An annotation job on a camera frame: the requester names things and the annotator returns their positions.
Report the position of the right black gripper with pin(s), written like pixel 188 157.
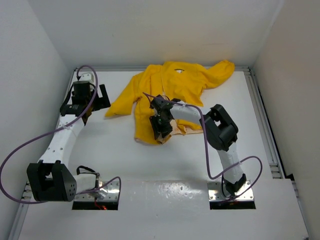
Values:
pixel 154 121

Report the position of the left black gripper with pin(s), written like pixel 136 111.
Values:
pixel 101 102

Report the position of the yellow zip-up jacket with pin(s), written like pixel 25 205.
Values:
pixel 180 80

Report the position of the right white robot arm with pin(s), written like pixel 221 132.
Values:
pixel 219 131

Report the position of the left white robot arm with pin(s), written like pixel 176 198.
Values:
pixel 50 179

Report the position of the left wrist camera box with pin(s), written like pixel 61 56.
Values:
pixel 87 76

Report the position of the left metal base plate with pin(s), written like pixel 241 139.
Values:
pixel 109 193

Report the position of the metal base plate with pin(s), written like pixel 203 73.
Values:
pixel 109 193
pixel 216 194

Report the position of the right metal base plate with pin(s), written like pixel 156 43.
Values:
pixel 216 194

